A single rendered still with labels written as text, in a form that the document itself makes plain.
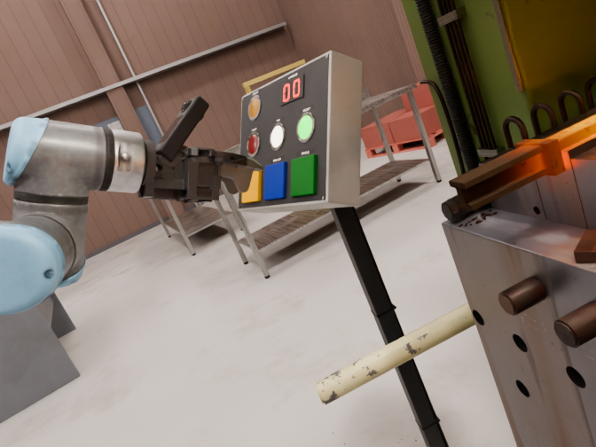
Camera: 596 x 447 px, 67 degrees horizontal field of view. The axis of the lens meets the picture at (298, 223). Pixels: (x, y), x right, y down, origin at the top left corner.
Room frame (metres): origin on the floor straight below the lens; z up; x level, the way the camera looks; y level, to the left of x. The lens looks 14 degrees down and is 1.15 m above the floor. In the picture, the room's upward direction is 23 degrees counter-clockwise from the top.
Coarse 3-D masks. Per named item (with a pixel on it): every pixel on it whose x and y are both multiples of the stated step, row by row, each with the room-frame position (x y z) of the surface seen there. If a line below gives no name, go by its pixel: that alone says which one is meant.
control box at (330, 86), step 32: (320, 64) 0.88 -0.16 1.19; (352, 64) 0.88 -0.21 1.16; (256, 96) 1.07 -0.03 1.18; (320, 96) 0.86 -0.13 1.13; (352, 96) 0.86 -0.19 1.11; (256, 128) 1.05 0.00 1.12; (288, 128) 0.93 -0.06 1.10; (320, 128) 0.84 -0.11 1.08; (352, 128) 0.85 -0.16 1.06; (256, 160) 1.02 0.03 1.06; (288, 160) 0.91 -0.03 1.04; (320, 160) 0.82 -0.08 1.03; (352, 160) 0.83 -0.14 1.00; (288, 192) 0.89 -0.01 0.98; (320, 192) 0.80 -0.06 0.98; (352, 192) 0.81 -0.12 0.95
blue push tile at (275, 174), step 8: (272, 168) 0.95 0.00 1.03; (280, 168) 0.92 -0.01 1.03; (272, 176) 0.94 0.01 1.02; (280, 176) 0.91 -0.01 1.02; (264, 184) 0.96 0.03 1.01; (272, 184) 0.93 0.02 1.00; (280, 184) 0.91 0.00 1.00; (264, 192) 0.96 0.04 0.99; (272, 192) 0.93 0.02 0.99; (280, 192) 0.90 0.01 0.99
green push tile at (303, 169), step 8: (296, 160) 0.87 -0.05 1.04; (304, 160) 0.85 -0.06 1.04; (312, 160) 0.83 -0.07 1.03; (296, 168) 0.87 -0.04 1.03; (304, 168) 0.85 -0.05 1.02; (312, 168) 0.83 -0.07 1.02; (296, 176) 0.86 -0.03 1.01; (304, 176) 0.84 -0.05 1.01; (312, 176) 0.82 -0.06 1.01; (296, 184) 0.86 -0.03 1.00; (304, 184) 0.84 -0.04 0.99; (312, 184) 0.82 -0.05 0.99; (296, 192) 0.85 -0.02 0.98; (304, 192) 0.83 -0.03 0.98; (312, 192) 0.81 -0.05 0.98
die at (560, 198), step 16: (592, 112) 0.57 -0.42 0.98; (560, 128) 0.53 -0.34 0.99; (576, 144) 0.42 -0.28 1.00; (592, 144) 0.42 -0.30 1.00; (576, 160) 0.40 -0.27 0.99; (592, 160) 0.39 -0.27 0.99; (544, 176) 0.45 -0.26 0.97; (560, 176) 0.43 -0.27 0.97; (576, 176) 0.41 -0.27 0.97; (592, 176) 0.39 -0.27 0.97; (512, 192) 0.51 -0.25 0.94; (528, 192) 0.48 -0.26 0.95; (544, 192) 0.46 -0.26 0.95; (560, 192) 0.44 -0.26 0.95; (576, 192) 0.41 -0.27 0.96; (592, 192) 0.40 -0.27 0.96; (496, 208) 0.55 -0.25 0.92; (512, 208) 0.52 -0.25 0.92; (528, 208) 0.49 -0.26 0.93; (544, 208) 0.47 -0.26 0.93; (560, 208) 0.44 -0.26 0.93; (576, 208) 0.42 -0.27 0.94; (592, 208) 0.40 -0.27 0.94; (576, 224) 0.42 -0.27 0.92; (592, 224) 0.40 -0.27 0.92
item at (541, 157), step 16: (576, 128) 0.44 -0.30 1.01; (592, 128) 0.43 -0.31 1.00; (528, 144) 0.44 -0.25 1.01; (544, 144) 0.42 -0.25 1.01; (560, 144) 0.43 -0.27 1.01; (496, 160) 0.44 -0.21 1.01; (512, 160) 0.42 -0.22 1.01; (528, 160) 0.43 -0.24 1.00; (544, 160) 0.42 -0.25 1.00; (560, 160) 0.42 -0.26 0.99; (464, 176) 0.43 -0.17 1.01; (480, 176) 0.41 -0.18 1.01; (496, 176) 0.42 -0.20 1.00; (512, 176) 0.43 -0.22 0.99; (528, 176) 0.42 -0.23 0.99; (464, 192) 0.42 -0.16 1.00; (480, 192) 0.42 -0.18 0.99; (496, 192) 0.42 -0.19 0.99; (464, 208) 0.43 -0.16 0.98
